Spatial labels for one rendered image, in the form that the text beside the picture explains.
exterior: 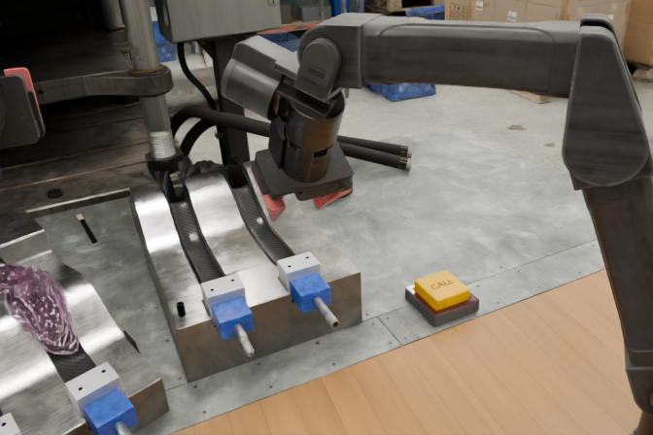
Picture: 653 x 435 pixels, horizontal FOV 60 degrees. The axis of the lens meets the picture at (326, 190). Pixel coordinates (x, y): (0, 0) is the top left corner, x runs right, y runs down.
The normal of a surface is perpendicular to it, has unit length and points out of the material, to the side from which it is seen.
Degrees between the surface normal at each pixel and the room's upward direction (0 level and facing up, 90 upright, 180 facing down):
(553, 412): 0
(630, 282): 91
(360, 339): 0
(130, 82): 90
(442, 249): 0
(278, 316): 90
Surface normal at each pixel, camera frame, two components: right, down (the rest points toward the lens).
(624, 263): -0.43, 0.44
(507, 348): -0.05, -0.90
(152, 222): 0.15, -0.61
